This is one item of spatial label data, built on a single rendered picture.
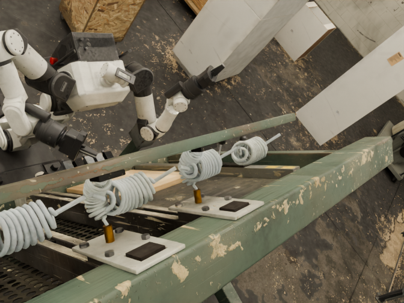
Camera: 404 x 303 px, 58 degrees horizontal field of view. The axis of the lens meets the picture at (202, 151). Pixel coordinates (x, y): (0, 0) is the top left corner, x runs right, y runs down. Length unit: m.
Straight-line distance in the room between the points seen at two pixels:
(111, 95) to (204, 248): 1.12
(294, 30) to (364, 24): 3.25
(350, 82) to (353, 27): 4.55
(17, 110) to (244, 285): 2.50
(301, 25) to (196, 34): 2.66
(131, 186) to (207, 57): 3.47
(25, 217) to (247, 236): 0.39
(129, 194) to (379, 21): 8.93
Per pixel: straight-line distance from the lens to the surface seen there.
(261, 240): 0.76
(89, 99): 1.60
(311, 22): 6.37
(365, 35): 9.47
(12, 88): 1.34
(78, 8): 3.66
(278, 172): 1.40
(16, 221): 0.58
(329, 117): 5.24
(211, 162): 0.80
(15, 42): 1.33
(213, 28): 4.02
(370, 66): 4.98
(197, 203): 0.82
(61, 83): 1.52
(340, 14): 9.58
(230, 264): 0.69
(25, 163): 2.68
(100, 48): 1.68
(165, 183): 1.50
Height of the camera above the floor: 2.44
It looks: 41 degrees down
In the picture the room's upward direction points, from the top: 47 degrees clockwise
